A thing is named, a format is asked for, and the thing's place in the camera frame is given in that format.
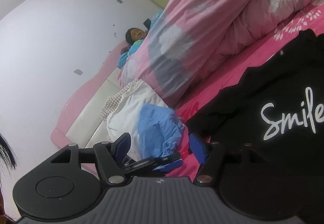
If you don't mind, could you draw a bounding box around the light blue garment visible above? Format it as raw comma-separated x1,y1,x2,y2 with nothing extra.
137,103,184,158

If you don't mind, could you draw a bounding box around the pink white bed headboard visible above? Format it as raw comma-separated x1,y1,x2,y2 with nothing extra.
50,41,126,148

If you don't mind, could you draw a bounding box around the person lying in bed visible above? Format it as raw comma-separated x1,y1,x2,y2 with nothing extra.
117,10,163,69

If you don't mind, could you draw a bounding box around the pink fleece bed blanket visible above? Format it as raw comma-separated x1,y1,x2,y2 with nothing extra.
176,3,323,176

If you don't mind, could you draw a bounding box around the pink floral quilt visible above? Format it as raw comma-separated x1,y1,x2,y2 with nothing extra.
119,0,314,106

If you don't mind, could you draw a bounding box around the black smile t-shirt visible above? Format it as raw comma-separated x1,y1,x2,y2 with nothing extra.
186,30,323,187

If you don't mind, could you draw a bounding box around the black phone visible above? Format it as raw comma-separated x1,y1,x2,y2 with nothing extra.
143,18,151,30

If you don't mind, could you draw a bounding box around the white garment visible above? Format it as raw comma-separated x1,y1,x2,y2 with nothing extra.
107,80,167,161

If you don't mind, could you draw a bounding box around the beige checked garment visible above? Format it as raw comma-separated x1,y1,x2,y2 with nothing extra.
100,79,139,121

